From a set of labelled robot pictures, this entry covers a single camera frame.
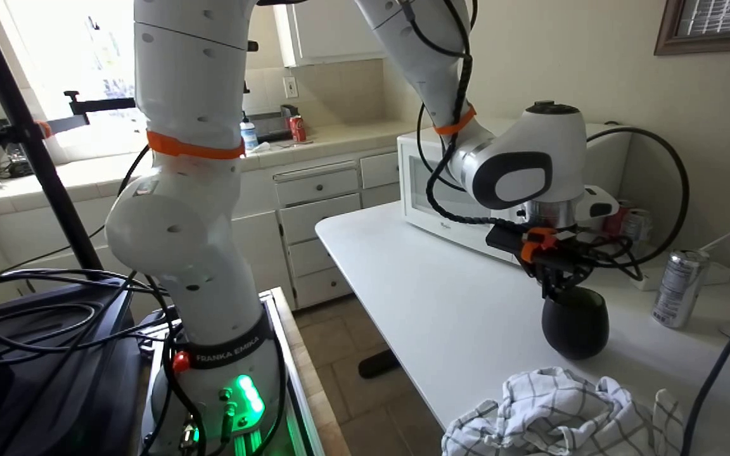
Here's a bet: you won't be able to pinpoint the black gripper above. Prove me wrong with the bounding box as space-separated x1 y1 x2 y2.
516 227 591 291

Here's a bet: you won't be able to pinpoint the robot base mounting cart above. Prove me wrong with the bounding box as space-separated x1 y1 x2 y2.
138 290 348 456

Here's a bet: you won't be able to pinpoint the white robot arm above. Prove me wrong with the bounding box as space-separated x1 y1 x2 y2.
107 0 617 456

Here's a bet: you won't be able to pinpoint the red and silver cans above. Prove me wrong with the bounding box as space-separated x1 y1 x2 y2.
604 203 651 254

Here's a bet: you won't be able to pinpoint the silver soda can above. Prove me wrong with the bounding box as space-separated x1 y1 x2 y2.
651 252 707 329

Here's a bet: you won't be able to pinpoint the checkered white dish cloth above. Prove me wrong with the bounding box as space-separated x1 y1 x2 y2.
440 367 684 456

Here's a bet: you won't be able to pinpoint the white kitchen cabinet drawers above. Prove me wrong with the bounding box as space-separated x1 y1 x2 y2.
233 149 397 312

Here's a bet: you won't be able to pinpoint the red cup on counter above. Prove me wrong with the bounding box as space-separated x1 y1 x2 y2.
290 115 306 144

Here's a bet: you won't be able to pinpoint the plastic water bottle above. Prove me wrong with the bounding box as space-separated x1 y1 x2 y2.
240 119 258 153

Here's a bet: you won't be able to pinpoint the black cable at right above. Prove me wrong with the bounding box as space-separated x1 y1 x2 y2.
680 290 730 456

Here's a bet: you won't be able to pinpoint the framed wall picture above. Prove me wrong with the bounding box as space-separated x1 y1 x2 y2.
653 0 730 55

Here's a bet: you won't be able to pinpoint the white upper wall cabinet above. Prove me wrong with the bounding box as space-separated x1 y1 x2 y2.
273 0 380 68

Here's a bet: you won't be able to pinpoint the black case with cables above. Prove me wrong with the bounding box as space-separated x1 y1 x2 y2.
0 274 141 456

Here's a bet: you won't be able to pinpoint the black camera tripod stand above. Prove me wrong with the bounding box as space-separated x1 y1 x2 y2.
0 50 101 269

